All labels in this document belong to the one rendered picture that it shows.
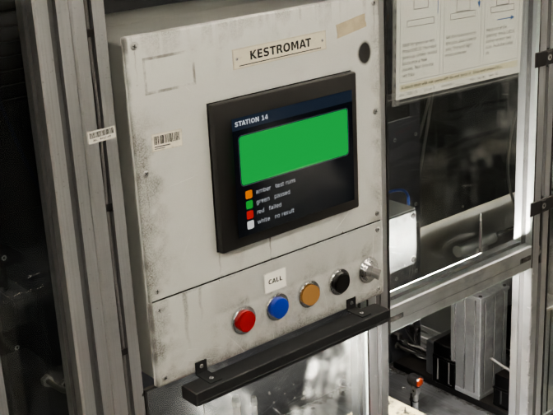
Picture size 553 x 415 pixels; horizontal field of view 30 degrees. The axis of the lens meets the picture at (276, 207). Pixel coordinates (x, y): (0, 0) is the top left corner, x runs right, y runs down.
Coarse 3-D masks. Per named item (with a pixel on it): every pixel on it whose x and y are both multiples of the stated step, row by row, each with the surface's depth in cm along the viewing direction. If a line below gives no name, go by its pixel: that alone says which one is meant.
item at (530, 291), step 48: (384, 96) 151; (384, 144) 154; (384, 192) 156; (384, 240) 159; (384, 288) 161; (528, 288) 188; (384, 336) 164; (528, 336) 191; (384, 384) 166; (528, 384) 194
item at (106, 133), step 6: (114, 126) 123; (90, 132) 121; (96, 132) 121; (102, 132) 122; (108, 132) 122; (114, 132) 123; (90, 138) 121; (96, 138) 121; (102, 138) 122; (108, 138) 122
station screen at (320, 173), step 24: (336, 96) 140; (240, 120) 131; (264, 120) 133; (288, 120) 136; (240, 168) 132; (312, 168) 141; (336, 168) 144; (240, 192) 133; (264, 192) 136; (288, 192) 139; (312, 192) 142; (336, 192) 145; (240, 216) 134; (264, 216) 137; (288, 216) 140
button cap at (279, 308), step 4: (276, 300) 144; (280, 300) 144; (284, 300) 145; (272, 304) 144; (276, 304) 144; (280, 304) 144; (284, 304) 145; (288, 304) 145; (272, 308) 144; (276, 308) 144; (280, 308) 144; (284, 308) 145; (288, 308) 146; (272, 312) 144; (276, 312) 144; (280, 312) 145; (284, 312) 145; (276, 316) 144; (280, 316) 145
